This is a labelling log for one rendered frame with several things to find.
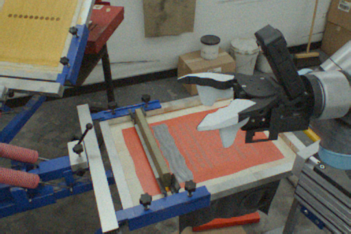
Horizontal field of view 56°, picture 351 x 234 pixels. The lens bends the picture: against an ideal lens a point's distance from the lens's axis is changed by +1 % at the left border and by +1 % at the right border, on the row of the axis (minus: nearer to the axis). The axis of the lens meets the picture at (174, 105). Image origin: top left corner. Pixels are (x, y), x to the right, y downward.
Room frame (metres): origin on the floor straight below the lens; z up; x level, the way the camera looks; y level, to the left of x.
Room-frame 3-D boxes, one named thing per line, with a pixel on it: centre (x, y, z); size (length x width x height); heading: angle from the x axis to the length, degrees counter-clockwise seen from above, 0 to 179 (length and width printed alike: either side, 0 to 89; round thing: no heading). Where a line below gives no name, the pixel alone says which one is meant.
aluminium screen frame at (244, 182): (1.06, -0.11, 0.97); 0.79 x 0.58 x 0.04; 110
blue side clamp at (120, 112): (1.23, 0.21, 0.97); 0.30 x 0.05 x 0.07; 110
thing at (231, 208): (0.90, -0.22, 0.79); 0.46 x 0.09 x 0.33; 110
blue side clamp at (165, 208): (0.71, 0.02, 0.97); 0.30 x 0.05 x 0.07; 110
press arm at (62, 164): (0.86, 0.42, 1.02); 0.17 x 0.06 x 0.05; 110
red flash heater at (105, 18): (2.09, 0.64, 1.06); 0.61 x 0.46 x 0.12; 170
